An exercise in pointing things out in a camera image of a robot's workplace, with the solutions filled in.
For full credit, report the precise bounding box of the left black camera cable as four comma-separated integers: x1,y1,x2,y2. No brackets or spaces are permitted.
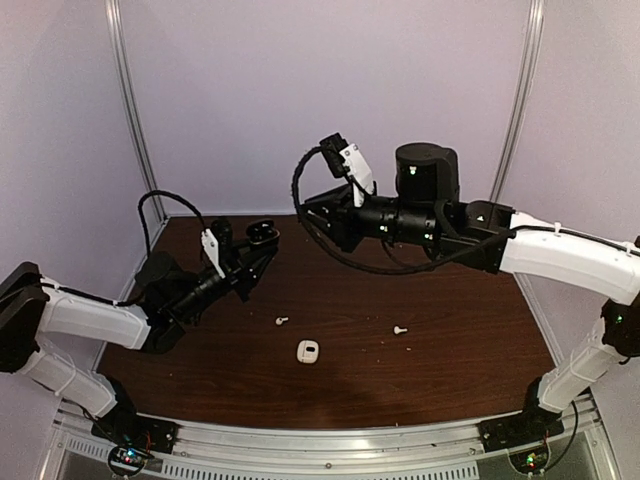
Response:
112,190,205,309

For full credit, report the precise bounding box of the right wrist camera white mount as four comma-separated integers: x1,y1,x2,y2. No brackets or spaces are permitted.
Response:
319,133,376,208

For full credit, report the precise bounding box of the black camera cable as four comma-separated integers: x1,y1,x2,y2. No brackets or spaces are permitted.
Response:
112,190,205,309
290,144,516,275

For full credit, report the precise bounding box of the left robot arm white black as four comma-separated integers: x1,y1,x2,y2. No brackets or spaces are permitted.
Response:
1,240,278,444

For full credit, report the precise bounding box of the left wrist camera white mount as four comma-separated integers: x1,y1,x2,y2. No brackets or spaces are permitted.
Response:
201,217,231,279

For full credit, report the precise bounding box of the left aluminium frame post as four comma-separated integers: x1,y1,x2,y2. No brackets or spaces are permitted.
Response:
104,0,158,192

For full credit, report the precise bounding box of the white earbud charging case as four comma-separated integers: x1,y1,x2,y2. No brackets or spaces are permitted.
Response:
296,340,320,365

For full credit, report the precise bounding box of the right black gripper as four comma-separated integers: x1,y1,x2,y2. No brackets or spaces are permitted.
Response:
298,182,442,253

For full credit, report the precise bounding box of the right black camera cable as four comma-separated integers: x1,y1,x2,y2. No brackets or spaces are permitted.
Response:
290,144,516,275

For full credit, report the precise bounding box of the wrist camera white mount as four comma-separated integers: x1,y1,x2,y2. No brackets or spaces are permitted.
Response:
201,217,231,279
319,133,376,208

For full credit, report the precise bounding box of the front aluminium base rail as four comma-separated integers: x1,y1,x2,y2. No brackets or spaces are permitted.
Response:
49,389,606,480

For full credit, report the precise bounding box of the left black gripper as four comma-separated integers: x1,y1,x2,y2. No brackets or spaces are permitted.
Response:
170,235,277,322

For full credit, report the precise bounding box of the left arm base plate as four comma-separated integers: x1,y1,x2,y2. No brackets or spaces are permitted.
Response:
91,410,178,454

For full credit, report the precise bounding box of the right aluminium frame post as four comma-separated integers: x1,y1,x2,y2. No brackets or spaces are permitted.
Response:
489,0,546,203

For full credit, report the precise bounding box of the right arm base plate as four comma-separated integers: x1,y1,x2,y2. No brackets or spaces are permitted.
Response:
478,412,564,452

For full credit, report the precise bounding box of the black earbud charging case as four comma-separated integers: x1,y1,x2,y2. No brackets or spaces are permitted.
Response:
245,219,280,246

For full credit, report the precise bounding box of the aluminium frame post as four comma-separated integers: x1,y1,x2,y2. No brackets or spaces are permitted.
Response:
104,0,158,192
489,0,546,203

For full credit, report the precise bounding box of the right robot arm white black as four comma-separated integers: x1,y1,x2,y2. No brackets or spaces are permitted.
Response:
293,136,639,442

